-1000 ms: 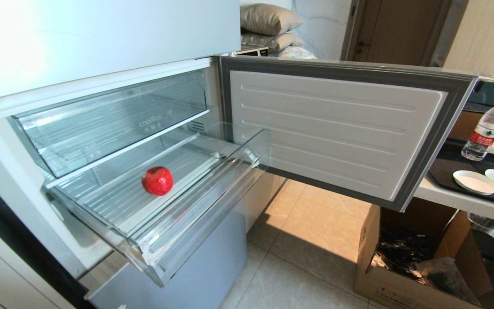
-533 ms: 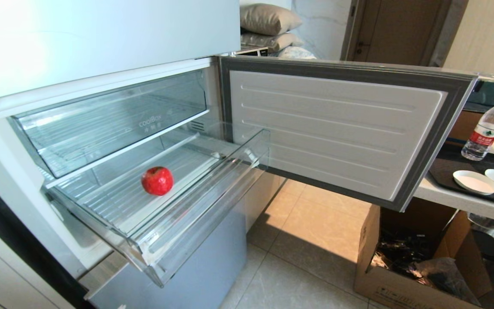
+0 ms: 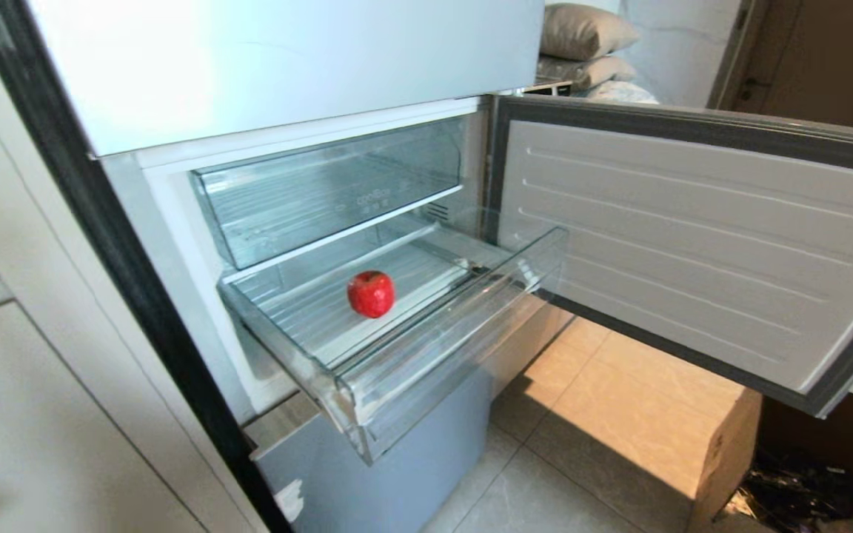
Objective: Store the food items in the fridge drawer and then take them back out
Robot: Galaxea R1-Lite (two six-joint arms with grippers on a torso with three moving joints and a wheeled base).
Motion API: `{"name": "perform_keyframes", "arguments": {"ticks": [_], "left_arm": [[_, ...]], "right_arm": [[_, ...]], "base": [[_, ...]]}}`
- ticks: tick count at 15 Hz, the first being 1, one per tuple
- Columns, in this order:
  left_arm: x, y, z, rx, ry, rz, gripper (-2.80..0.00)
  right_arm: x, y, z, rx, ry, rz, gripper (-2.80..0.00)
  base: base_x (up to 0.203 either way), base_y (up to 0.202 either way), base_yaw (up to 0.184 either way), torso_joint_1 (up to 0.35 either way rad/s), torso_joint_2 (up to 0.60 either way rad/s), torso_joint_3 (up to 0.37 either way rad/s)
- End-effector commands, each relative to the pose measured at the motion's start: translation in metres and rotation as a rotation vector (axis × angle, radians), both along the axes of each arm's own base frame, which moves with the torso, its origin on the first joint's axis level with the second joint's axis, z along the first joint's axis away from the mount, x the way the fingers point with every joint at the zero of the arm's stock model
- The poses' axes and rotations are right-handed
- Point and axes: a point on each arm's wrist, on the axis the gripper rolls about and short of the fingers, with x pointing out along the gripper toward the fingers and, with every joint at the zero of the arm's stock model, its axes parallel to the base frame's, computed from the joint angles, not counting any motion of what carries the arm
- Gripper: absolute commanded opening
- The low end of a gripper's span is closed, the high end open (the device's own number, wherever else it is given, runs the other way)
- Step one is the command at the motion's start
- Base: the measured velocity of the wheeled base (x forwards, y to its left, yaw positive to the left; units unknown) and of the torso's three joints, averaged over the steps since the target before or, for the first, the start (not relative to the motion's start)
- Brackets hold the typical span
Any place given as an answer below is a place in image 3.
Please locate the white cabinet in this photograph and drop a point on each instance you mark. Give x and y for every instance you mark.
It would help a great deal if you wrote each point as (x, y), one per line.
(41, 370)

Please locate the red apple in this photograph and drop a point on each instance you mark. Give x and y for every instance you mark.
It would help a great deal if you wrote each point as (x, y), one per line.
(371, 294)

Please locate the patterned white cushion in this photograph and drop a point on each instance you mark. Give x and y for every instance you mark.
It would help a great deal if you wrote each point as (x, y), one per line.
(619, 92)

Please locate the brown cardboard box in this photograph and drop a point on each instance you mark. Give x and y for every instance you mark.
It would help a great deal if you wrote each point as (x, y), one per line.
(737, 459)

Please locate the clear closed fridge drawer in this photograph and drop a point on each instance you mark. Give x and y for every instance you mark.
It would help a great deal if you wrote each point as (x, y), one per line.
(323, 192)

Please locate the brown wooden door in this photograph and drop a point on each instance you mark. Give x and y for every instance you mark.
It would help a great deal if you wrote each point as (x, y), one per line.
(819, 59)

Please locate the silver fridge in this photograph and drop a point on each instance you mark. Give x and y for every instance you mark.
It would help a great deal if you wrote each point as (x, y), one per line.
(175, 222)

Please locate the clear pulled-out fridge drawer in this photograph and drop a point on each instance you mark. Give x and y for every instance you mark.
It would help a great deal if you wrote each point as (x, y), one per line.
(397, 326)

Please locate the closed silver fridge door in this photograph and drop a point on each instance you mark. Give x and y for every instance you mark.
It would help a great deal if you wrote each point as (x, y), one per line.
(286, 59)

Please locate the open fridge door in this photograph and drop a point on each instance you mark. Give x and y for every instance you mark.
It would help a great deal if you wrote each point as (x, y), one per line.
(693, 244)

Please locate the grey lower freezer door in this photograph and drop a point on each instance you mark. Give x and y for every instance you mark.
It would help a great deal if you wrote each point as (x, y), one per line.
(389, 466)

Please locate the beige pillow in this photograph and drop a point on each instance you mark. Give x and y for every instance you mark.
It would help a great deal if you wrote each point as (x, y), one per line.
(589, 70)
(586, 29)

